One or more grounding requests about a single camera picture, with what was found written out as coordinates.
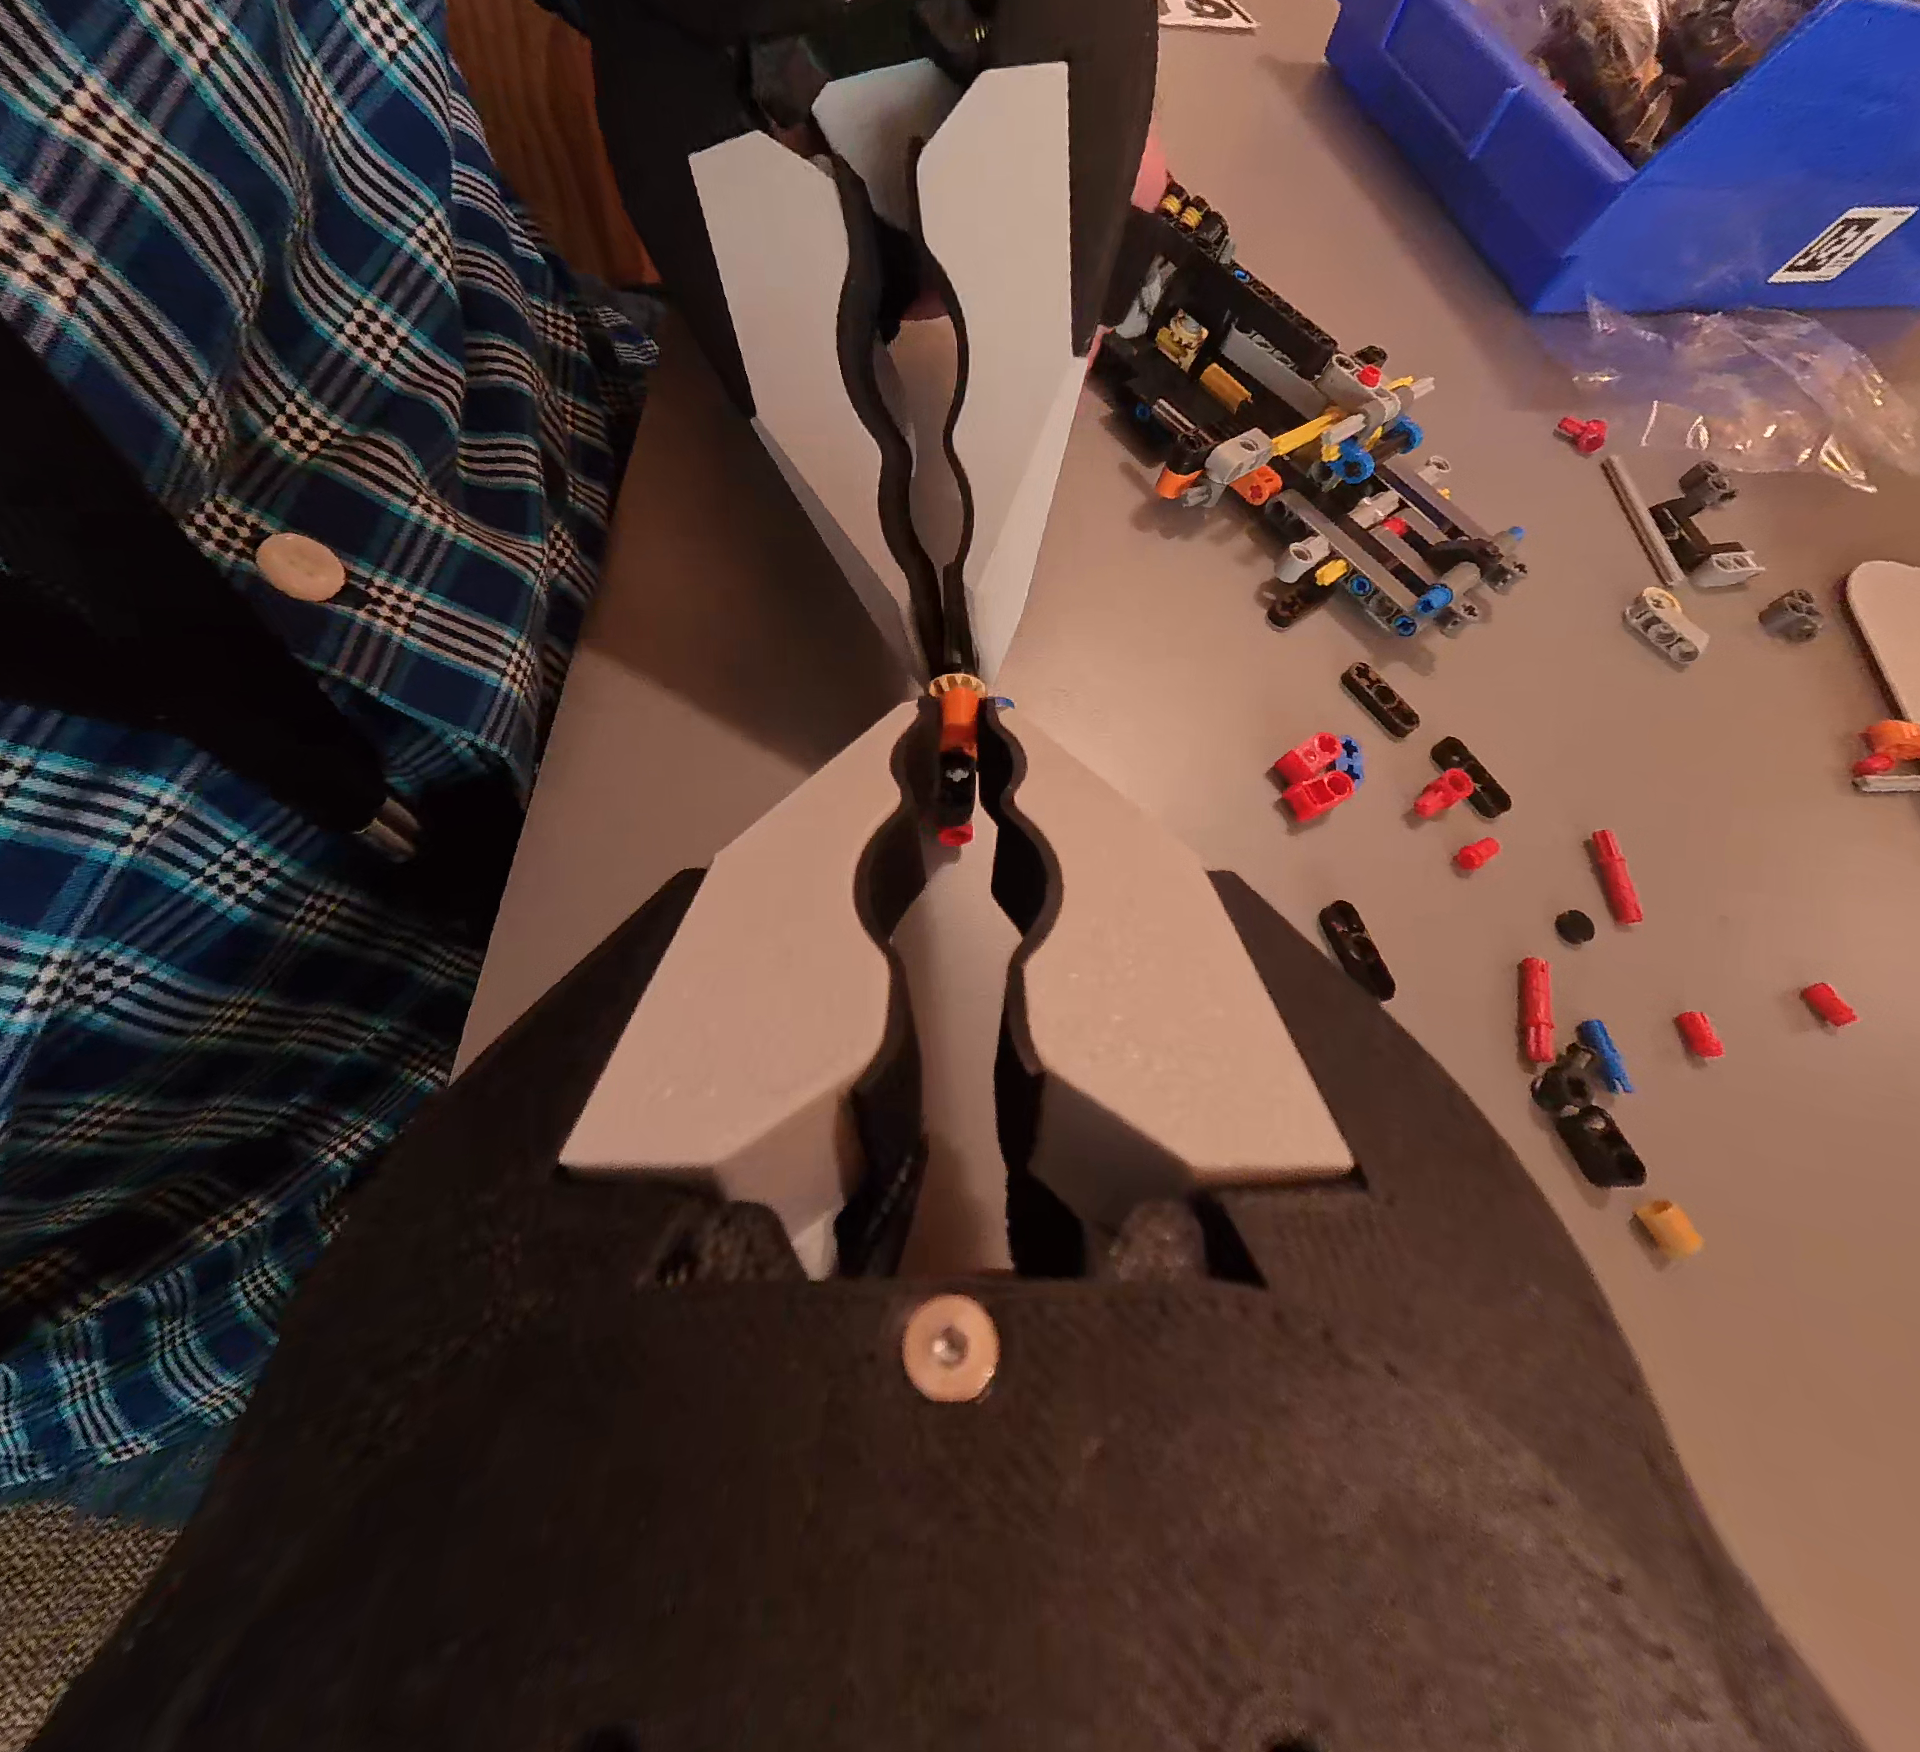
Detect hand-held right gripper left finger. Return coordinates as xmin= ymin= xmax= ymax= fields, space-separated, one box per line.
xmin=554 ymin=701 xmax=940 ymax=1281

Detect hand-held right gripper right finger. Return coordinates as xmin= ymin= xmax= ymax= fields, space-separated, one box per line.
xmin=978 ymin=710 xmax=1360 ymax=1281

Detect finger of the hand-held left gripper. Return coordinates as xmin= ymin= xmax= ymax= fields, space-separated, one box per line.
xmin=878 ymin=61 xmax=1088 ymax=682
xmin=688 ymin=129 xmax=950 ymax=682

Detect small lego axle assembly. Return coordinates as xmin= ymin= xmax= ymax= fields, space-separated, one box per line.
xmin=922 ymin=672 xmax=1023 ymax=849

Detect scattered small lego connectors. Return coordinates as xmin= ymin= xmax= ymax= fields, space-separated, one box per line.
xmin=1266 ymin=659 xmax=1862 ymax=1259

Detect lego car chassis model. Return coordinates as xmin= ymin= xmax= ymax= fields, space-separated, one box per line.
xmin=1088 ymin=180 xmax=1532 ymax=639

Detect long grey lego axle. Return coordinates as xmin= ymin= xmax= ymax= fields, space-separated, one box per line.
xmin=1599 ymin=455 xmax=1684 ymax=589

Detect black angled lego beam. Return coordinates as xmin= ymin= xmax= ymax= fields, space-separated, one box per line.
xmin=1648 ymin=493 xmax=1734 ymax=578

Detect person's left hand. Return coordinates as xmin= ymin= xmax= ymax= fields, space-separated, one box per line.
xmin=1100 ymin=126 xmax=1176 ymax=337

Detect person's plaid shirt torso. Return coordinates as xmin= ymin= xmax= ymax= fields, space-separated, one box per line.
xmin=0 ymin=0 xmax=661 ymax=1507

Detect grey beam with tan gear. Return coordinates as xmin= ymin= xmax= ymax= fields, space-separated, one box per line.
xmin=1621 ymin=589 xmax=1712 ymax=663

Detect blue bin with label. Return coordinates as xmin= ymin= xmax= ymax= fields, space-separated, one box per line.
xmin=1314 ymin=0 xmax=1920 ymax=316

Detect clear plastic bag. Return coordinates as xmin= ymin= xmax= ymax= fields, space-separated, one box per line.
xmin=1574 ymin=296 xmax=1883 ymax=495

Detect black shoulder strap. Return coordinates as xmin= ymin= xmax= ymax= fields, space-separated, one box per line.
xmin=0 ymin=327 xmax=421 ymax=861

